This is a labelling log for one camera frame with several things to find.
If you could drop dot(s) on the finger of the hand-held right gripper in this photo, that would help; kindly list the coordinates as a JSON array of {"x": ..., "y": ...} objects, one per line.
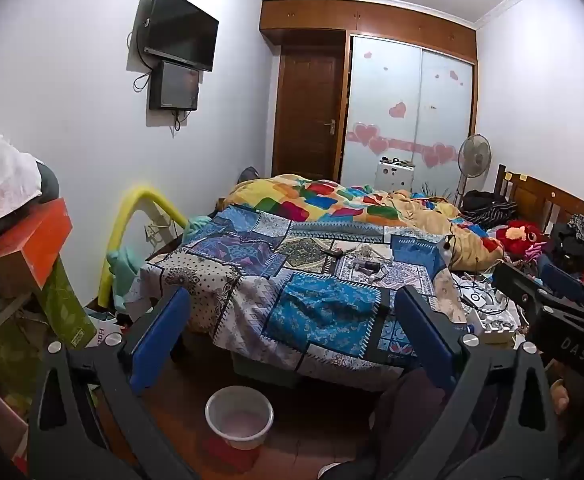
[
  {"x": 561, "y": 280},
  {"x": 514, "y": 285}
]

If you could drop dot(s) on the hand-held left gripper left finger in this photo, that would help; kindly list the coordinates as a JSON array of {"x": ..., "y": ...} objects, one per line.
[{"x": 154, "y": 345}]

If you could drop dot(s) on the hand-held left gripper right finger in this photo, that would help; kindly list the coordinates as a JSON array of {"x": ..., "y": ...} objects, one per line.
[{"x": 424, "y": 340}]

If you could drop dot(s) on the white plastic basin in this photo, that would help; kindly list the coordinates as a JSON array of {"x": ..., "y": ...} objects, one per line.
[{"x": 239, "y": 417}]

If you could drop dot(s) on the person's right hand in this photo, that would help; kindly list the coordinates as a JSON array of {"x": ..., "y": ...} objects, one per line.
[{"x": 561, "y": 400}]

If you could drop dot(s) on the white printed cloth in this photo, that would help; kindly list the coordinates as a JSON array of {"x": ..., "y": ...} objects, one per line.
[{"x": 481, "y": 305}]

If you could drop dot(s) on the black patterned bag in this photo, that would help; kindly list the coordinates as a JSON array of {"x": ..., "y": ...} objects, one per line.
[{"x": 576, "y": 240}]

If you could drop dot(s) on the red plush toy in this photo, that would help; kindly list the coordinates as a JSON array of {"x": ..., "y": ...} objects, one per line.
[{"x": 519, "y": 237}]

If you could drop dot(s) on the white red plastic bag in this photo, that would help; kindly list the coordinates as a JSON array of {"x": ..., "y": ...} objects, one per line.
[{"x": 106, "y": 335}]

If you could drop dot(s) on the dark striped cloth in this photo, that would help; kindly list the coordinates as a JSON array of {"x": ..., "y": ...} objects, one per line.
[{"x": 486, "y": 210}]

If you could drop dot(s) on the teal cloth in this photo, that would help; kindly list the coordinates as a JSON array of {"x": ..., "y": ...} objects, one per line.
[{"x": 124, "y": 270}]

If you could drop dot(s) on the wooden bed headboard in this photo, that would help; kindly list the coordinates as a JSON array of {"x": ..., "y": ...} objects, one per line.
[{"x": 536, "y": 200}]

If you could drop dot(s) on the green cardboard box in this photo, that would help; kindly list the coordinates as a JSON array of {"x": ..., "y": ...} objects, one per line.
[{"x": 67, "y": 305}]

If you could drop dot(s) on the person's leg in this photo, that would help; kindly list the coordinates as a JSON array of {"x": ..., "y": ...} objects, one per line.
[{"x": 401, "y": 435}]

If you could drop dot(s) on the crumpled white tissue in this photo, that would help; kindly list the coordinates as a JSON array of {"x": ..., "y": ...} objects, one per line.
[{"x": 371, "y": 250}]

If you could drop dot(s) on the small black object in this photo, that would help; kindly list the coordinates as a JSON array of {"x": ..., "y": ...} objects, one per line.
[{"x": 331, "y": 251}]

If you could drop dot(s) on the standing electric fan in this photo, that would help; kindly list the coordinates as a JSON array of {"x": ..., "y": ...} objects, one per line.
[{"x": 474, "y": 152}]

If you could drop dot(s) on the blue patterned blanket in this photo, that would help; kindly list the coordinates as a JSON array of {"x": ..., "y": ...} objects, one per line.
[{"x": 292, "y": 300}]

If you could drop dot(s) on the orange cardboard box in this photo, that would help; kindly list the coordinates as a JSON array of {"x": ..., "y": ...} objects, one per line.
[{"x": 42, "y": 240}]

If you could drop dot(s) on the small white cabinet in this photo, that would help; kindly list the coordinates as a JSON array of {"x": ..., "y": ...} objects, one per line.
[{"x": 394, "y": 175}]

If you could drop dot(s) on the colourful patchwork quilt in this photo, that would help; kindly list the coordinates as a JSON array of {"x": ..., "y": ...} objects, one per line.
[{"x": 322, "y": 197}]

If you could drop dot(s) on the dark round object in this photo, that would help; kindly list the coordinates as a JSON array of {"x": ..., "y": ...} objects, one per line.
[{"x": 248, "y": 174}]

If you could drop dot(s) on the dark grey cushion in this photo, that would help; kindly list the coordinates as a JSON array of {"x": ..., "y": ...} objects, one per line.
[{"x": 48, "y": 180}]

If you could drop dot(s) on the pink heart stickers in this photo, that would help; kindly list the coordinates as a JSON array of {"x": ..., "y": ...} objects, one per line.
[{"x": 396, "y": 110}]

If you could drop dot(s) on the wardrobe with frosted sliding doors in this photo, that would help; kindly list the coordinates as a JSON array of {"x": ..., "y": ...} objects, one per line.
[{"x": 406, "y": 90}]

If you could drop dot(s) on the brown wooden door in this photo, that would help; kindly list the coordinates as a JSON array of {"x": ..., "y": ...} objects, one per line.
[{"x": 309, "y": 110}]

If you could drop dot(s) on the wooden overhead cabinet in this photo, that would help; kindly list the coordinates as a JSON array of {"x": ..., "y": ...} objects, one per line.
[{"x": 371, "y": 22}]

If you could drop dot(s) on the yellow foam bed rail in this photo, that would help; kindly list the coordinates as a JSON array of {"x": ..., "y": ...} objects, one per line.
[{"x": 137, "y": 200}]

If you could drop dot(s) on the small black wall monitor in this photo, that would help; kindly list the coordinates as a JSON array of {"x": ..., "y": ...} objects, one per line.
[{"x": 174, "y": 85}]

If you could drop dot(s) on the black wall-mounted television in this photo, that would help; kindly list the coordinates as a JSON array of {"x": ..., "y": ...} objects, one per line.
[{"x": 182, "y": 27}]

